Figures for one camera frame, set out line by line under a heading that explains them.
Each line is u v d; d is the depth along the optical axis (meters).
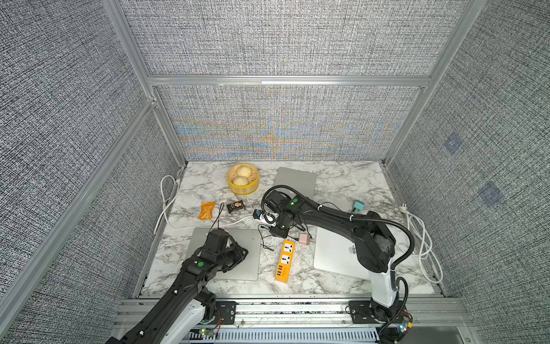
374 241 0.51
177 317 0.50
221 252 0.65
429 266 0.90
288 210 0.64
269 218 0.77
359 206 1.00
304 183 1.12
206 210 0.99
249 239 0.93
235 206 1.00
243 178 1.06
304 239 0.90
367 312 0.73
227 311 0.73
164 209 0.99
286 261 0.83
